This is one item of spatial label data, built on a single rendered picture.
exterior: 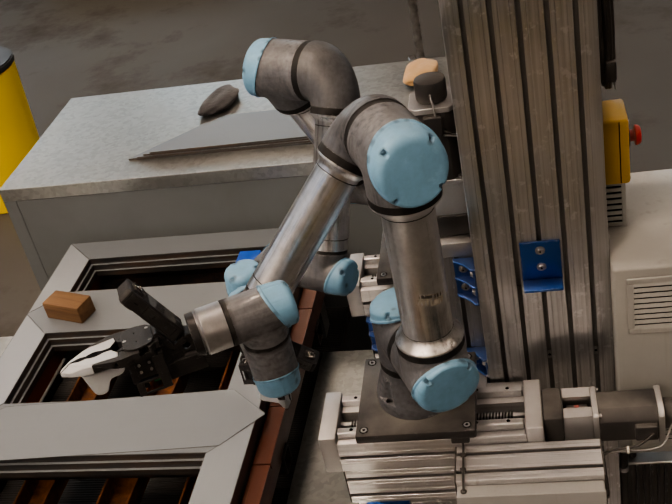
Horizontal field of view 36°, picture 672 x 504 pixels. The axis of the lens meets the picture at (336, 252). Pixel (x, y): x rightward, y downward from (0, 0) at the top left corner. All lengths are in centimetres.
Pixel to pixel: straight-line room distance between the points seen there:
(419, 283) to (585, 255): 43
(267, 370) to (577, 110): 68
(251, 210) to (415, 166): 148
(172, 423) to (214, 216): 82
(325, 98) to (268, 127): 107
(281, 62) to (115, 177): 113
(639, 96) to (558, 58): 349
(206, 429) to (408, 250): 87
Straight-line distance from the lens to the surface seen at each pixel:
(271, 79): 200
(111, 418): 243
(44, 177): 315
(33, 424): 251
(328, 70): 194
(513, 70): 176
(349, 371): 264
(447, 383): 173
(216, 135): 303
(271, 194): 289
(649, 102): 518
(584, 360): 211
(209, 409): 235
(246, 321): 157
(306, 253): 168
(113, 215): 307
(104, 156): 316
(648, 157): 472
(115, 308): 278
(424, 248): 159
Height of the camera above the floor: 236
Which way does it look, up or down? 33 degrees down
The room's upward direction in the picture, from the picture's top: 13 degrees counter-clockwise
